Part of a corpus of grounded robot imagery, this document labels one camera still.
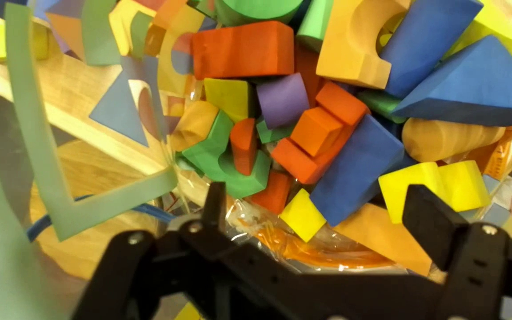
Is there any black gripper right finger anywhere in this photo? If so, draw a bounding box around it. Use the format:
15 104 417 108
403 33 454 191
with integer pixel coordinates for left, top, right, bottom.
403 184 470 259

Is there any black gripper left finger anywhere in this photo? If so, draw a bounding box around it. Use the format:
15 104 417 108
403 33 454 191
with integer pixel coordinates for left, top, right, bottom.
200 182 230 241

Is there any green wooden block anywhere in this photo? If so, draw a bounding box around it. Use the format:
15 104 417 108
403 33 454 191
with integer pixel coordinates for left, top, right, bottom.
180 111 275 202

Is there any yellow arch foam block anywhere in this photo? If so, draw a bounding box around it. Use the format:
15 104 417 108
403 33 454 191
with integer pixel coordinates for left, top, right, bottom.
378 159 493 227

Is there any small orange foam block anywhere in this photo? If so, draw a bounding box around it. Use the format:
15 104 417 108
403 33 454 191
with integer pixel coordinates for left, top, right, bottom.
250 170 298 218

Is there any small orange cylinder block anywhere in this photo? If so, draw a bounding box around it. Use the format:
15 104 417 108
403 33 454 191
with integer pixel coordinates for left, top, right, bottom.
230 118 260 179

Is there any amber cylinder foam block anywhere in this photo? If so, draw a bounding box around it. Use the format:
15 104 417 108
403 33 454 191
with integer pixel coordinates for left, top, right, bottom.
401 116 509 164

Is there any yellow square foam block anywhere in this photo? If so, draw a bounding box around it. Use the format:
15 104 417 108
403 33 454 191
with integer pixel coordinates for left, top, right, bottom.
278 188 330 244

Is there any large blue cuboid block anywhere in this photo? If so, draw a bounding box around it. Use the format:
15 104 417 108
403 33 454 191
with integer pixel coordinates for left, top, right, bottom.
310 115 412 228

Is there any long orange foam block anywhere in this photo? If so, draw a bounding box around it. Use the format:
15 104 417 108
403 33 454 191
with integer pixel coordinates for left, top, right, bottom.
269 125 358 188

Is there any purple half-cylinder foam block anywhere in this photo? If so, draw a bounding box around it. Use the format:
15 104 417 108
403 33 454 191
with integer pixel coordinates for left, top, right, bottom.
255 72 312 131

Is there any orange cube foam block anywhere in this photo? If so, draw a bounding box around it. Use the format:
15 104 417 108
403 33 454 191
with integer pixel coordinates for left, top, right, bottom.
289 106 348 161

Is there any large blue wedge block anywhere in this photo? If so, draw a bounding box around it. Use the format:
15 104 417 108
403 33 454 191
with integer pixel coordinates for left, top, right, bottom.
392 36 512 129

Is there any orange slab foam block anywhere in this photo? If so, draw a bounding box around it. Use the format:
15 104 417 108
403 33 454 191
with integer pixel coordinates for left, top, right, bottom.
314 81 372 129

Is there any blue slab foam block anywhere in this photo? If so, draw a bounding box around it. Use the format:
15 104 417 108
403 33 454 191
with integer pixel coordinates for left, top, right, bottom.
380 0 486 100

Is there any clear toy bag green rim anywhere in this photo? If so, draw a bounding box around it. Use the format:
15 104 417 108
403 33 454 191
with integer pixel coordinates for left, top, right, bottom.
0 0 512 320

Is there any natural wood block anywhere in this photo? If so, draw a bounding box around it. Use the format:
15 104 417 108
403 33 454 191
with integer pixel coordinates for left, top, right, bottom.
316 0 413 92

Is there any large green cylinder block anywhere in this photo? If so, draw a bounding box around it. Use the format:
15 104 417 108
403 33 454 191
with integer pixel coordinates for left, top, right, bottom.
214 0 307 28

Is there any yellow wedge foam block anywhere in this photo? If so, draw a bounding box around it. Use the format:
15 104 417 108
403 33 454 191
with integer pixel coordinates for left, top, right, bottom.
445 0 512 68

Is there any light green foam block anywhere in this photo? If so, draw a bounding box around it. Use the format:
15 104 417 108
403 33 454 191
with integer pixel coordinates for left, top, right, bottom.
296 0 337 45

